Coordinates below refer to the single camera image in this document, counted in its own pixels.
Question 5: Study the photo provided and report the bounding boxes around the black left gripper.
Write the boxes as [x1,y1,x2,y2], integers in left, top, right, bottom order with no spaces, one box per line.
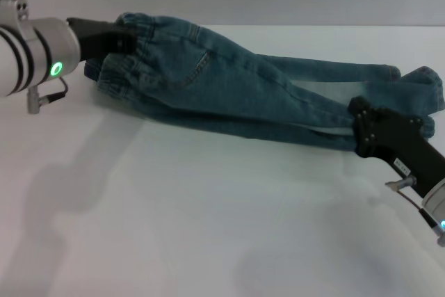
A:
[65,17,137,60]

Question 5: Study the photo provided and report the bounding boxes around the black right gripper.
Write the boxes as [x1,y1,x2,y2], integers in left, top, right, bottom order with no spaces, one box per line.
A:
[347,97,445,199]

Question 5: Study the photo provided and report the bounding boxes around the blue denim shorts with print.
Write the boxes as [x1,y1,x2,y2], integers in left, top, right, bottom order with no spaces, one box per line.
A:
[84,13,445,154]

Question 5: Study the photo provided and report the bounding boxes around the right arm cable with connector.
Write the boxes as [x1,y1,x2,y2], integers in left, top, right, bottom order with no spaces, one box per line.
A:
[384,177,445,235]

